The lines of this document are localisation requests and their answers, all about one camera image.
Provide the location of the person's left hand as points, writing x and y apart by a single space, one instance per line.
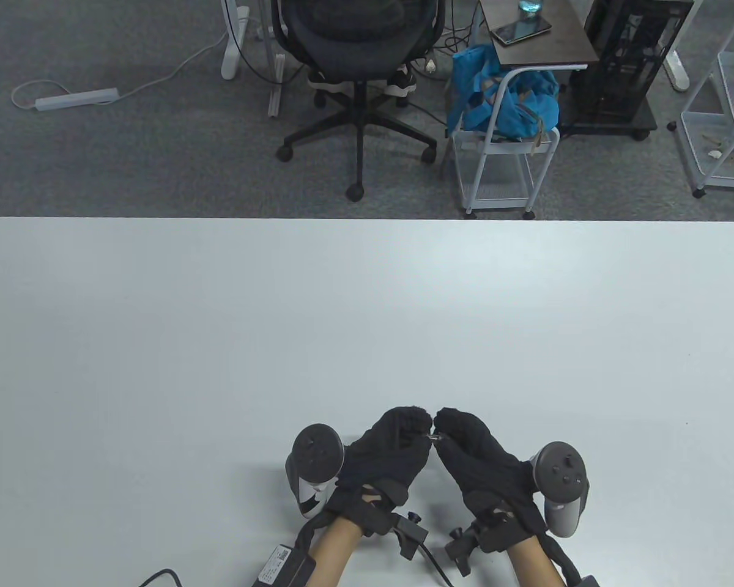
388 458

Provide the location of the person's right hand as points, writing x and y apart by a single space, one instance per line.
489 480

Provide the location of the person's left forearm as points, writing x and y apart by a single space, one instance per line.
336 550

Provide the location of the person's right forearm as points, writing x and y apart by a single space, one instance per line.
532 565

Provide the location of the black round-top controller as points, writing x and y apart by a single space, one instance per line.
561 474
314 449

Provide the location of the plain black box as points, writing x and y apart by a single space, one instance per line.
589 581

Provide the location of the black box with white label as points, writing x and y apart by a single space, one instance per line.
275 565

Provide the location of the blue fabric bag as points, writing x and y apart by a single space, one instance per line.
526 104

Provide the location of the black wheeled stand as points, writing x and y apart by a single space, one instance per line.
624 122

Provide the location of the thin white desk leg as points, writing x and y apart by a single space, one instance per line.
276 85

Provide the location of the black mesh office chair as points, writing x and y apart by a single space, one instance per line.
358 36

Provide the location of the white side table dark top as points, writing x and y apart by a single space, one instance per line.
550 46

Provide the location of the black computer tower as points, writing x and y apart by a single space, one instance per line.
630 55

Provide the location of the black smartphone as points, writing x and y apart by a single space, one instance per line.
520 30

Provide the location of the clear glass with blue tint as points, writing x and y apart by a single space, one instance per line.
531 7

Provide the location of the white power strip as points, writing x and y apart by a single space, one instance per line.
76 99

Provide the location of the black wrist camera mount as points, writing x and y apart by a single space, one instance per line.
462 550
413 537

